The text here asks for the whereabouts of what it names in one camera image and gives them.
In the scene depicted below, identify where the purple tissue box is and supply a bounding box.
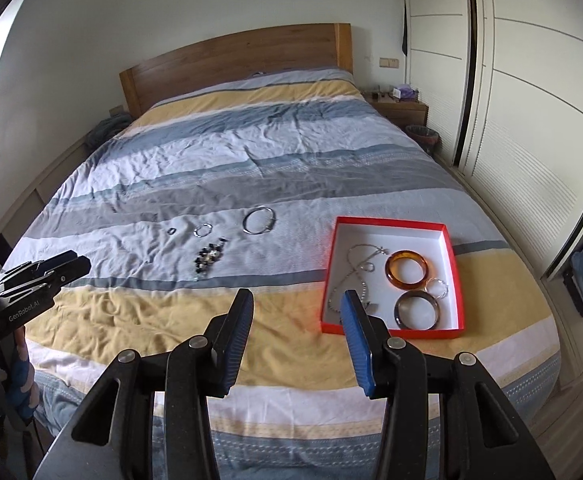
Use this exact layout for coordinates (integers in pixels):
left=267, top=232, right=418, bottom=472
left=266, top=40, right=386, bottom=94
left=391, top=84, right=418, bottom=101

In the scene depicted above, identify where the amber orange bangle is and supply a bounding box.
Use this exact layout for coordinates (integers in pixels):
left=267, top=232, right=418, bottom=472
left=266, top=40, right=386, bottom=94
left=385, top=250, right=429, bottom=290

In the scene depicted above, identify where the white sliding wardrobe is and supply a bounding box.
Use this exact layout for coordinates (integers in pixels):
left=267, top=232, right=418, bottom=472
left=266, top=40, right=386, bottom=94
left=404, top=0, right=583, bottom=275

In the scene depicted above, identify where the striped blue yellow bedspread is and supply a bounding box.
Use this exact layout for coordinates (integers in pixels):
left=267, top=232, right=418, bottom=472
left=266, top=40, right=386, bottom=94
left=8, top=68, right=561, bottom=479

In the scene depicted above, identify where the wooden nightstand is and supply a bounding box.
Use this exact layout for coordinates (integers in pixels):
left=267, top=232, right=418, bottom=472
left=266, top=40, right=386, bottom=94
left=363, top=92, right=428, bottom=129

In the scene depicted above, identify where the wooden headboard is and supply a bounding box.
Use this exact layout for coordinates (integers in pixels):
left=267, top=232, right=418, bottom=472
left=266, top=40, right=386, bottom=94
left=119, top=23, right=353, bottom=118

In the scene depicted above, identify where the thin silver hoop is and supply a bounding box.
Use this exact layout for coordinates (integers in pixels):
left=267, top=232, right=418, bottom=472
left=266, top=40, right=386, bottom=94
left=425, top=278, right=450, bottom=300

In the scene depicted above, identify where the red jewelry box white inside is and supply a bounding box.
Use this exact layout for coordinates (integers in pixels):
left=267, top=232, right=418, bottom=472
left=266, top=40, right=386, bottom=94
left=321, top=217, right=465, bottom=339

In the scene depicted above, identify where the silver bangle bracelet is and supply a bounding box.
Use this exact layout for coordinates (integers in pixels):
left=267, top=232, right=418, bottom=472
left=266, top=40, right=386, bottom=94
left=242, top=205, right=278, bottom=236

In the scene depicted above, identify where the dark brown bangle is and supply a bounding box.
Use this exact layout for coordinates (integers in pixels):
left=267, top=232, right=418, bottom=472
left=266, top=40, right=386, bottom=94
left=395, top=290, right=440, bottom=332

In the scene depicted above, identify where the silver chain necklace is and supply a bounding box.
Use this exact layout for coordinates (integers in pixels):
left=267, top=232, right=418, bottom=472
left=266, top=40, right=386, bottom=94
left=326, top=242, right=390, bottom=316

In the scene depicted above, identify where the dark waste bin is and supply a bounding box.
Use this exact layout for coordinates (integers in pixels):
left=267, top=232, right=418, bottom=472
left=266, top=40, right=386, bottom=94
left=404, top=125, right=440, bottom=155

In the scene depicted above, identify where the black bead bracelet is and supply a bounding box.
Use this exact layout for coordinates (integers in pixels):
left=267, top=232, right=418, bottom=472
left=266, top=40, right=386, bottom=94
left=193, top=237, right=229, bottom=281

